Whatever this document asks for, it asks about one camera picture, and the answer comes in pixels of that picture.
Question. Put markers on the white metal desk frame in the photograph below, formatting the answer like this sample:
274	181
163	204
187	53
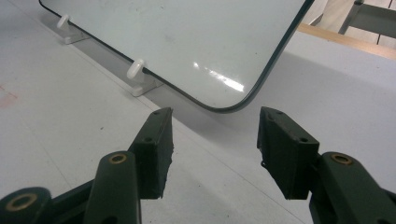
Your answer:
370	18

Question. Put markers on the wooden table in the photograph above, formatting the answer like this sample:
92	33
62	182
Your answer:
348	42

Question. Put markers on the white whiteboard stand foot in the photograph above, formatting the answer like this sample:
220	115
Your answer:
140	79
70	32

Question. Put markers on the white whiteboard with black rim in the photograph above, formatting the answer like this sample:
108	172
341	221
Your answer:
186	46

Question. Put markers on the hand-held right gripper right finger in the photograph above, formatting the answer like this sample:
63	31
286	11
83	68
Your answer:
288	158

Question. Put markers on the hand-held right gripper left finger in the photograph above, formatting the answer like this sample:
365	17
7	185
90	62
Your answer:
154	155

